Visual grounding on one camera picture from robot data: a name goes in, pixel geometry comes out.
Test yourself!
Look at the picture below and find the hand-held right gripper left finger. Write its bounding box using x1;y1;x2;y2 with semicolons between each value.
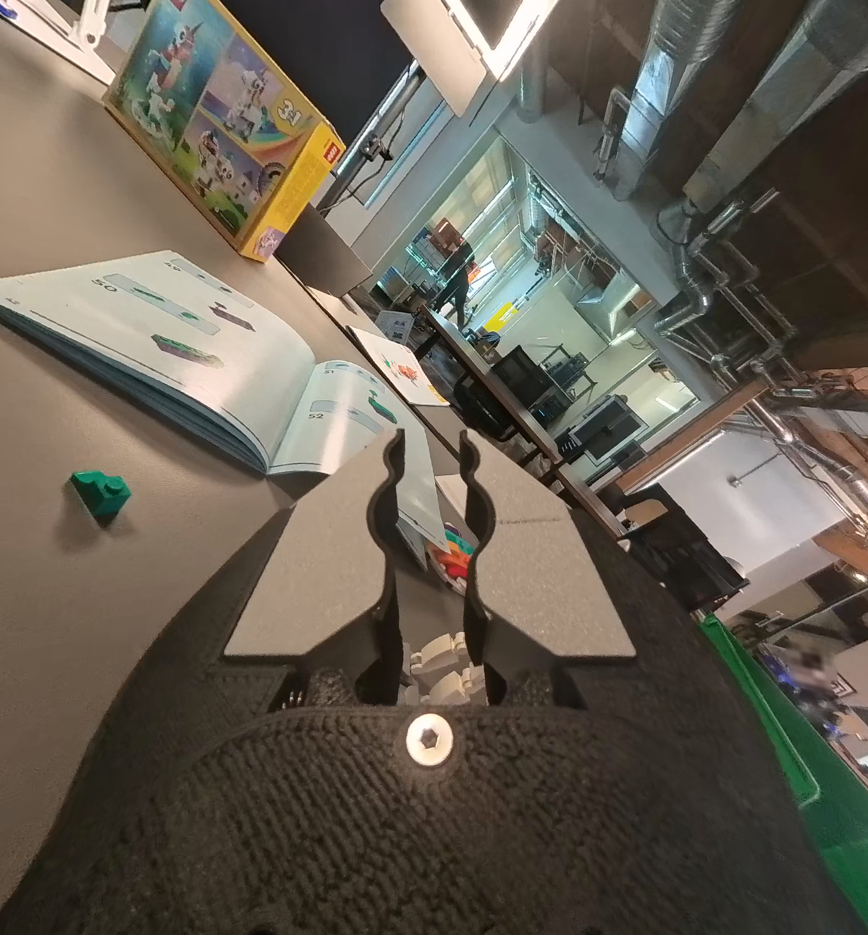
223;430;406;663

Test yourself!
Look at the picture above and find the pile of colourful lego pieces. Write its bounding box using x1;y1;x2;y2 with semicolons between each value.
432;520;480;594

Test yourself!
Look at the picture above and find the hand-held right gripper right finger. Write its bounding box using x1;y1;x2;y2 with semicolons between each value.
459;431;638;663

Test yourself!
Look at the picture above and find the white lego unicorn model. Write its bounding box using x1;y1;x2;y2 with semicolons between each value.
401;630;490;707

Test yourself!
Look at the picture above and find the white stand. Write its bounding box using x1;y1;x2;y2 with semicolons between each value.
10;0;141;86

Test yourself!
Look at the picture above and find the yellow lego set box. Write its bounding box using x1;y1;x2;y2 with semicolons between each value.
103;0;346;263

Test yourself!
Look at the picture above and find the long dark table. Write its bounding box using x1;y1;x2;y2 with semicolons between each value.
419;305;628;538

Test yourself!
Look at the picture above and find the open lego instruction booklet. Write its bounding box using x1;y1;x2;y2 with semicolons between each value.
0;250;451;572

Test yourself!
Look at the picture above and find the small green lego piece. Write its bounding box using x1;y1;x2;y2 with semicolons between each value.
70;470;134;524

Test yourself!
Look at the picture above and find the white light panel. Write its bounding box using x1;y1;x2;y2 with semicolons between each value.
380;0;560;119

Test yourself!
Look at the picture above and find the large green plastic bin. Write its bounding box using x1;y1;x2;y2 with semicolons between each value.
699;612;868;935

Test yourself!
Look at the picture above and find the closed booklet with red picture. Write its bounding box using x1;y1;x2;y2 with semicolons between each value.
348;325;451;408

